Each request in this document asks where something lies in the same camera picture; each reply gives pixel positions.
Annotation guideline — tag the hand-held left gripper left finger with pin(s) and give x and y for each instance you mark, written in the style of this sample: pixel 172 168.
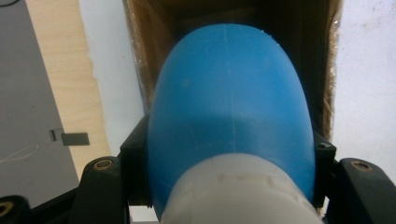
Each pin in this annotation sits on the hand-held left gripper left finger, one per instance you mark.
pixel 135 168

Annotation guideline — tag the small grey metal bracket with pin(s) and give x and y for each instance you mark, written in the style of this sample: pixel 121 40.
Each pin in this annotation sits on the small grey metal bracket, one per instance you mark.
pixel 73 138

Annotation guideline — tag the brown cardboard box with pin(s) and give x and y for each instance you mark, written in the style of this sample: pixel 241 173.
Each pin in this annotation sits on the brown cardboard box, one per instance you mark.
pixel 299 46

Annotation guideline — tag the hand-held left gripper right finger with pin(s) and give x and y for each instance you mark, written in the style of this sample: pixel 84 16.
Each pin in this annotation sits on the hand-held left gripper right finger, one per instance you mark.
pixel 323 168

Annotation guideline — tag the blue bottle with white cap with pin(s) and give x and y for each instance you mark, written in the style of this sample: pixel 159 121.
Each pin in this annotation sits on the blue bottle with white cap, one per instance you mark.
pixel 230 109

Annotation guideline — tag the light wooden board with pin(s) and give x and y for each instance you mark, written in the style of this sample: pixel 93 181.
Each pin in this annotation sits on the light wooden board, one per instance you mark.
pixel 68 74

